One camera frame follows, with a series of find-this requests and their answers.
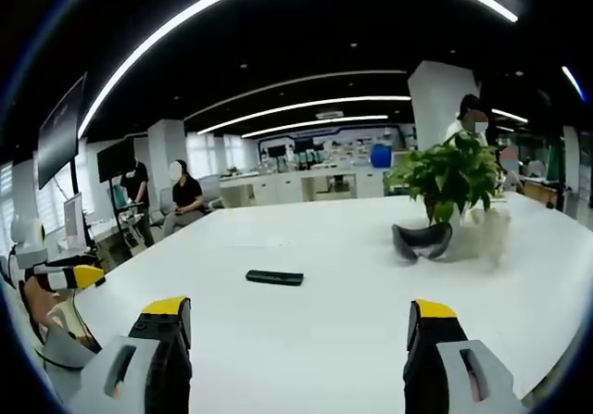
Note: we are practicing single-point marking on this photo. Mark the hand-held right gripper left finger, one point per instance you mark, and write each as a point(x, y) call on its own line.
point(139, 363)

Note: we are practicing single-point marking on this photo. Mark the long curved ceiling light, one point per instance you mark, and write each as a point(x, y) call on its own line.
point(259, 4)

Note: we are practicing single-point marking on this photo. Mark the black screen on stand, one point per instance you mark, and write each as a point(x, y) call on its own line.
point(116, 159)

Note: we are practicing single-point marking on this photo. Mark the white counter cabinets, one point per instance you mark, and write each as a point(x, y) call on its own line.
point(296, 187)

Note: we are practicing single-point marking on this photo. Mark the white fluffy object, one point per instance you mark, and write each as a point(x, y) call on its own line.
point(486, 233)

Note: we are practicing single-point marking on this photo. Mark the blue barrel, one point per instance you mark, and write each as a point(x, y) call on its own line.
point(381, 155)

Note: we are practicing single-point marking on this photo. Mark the white desktop monitor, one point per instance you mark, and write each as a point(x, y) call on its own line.
point(74, 222)

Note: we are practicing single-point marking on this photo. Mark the black remote control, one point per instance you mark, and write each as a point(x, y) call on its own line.
point(274, 278)

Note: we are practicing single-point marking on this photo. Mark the green potted plant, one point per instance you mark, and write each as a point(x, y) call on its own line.
point(447, 173)

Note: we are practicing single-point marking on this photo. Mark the black and grey headset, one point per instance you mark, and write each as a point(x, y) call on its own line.
point(419, 243)

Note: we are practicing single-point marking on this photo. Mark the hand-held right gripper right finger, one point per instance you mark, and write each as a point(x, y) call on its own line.
point(458, 363)

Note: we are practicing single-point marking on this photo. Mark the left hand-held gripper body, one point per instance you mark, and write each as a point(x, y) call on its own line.
point(28, 240)

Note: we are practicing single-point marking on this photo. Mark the large dark wall screen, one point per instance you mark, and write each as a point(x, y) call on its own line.
point(59, 131)

